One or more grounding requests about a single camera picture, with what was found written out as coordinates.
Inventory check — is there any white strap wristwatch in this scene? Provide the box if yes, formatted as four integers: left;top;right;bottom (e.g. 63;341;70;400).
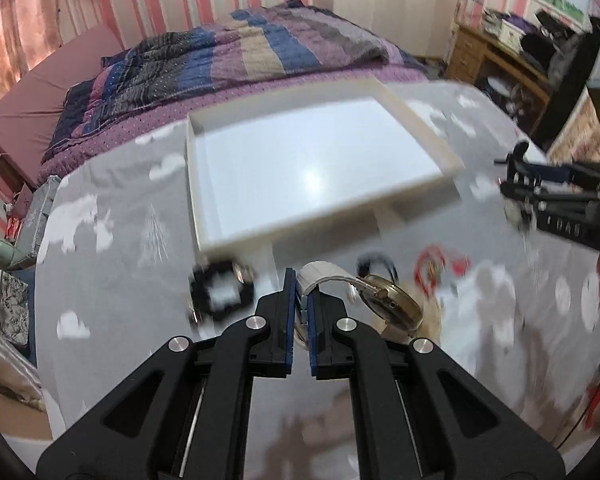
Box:
297;261;424;334

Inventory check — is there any black scrunchie with bell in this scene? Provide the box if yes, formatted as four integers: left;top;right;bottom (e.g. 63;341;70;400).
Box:
188;260;256;325

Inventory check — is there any red cord bracelet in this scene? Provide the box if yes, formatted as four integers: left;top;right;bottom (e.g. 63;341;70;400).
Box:
413;244;474;296

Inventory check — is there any silver charm black cord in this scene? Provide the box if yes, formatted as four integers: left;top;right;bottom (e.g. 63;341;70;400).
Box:
355;251;399;281

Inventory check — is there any cream scrunchie with charm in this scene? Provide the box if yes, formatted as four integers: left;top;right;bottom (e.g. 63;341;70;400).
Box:
380;280;443;346

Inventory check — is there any wooden desk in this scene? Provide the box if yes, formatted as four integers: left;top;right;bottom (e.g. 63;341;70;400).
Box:
444;24;553;136

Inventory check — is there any grey cartoon print blanket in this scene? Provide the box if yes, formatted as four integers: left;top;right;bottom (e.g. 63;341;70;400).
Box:
35;81;600;479

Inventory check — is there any desk lamp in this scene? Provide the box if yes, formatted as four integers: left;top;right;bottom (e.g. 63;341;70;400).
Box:
453;0;483;25

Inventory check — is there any white shallow tray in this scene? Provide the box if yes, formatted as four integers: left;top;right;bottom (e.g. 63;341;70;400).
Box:
186;78;464;256

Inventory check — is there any striped purple blue quilt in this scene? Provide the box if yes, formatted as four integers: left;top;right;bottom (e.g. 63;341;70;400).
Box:
42;0;425;162

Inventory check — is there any purple dotted bed sheet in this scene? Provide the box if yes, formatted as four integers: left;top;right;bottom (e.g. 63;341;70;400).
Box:
36;65;428;185

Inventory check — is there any mauve mattress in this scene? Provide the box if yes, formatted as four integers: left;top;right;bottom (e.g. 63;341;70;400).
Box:
0;24;122;186

